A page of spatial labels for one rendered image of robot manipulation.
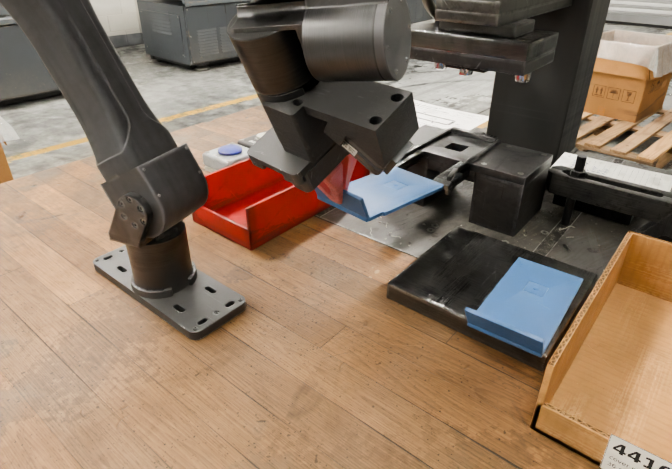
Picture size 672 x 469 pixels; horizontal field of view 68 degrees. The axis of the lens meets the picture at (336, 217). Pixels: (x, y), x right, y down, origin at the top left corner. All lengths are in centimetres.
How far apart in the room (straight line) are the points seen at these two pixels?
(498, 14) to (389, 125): 30
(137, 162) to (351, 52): 24
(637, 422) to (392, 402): 19
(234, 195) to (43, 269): 26
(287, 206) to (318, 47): 34
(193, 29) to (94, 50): 517
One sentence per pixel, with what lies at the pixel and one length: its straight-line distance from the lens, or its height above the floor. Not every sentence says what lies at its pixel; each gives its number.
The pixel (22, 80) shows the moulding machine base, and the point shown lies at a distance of 504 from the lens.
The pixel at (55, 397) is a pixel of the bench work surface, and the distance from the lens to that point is 51.
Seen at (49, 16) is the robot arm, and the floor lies 118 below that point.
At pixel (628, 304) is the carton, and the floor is 91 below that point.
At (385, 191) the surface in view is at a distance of 56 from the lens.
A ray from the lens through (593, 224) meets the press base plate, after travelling 77.
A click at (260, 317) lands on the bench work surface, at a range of 53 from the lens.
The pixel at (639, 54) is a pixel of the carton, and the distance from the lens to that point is 393.
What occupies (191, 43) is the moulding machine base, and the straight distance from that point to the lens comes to 567.
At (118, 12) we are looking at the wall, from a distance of 749.
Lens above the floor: 124
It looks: 29 degrees down
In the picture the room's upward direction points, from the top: straight up
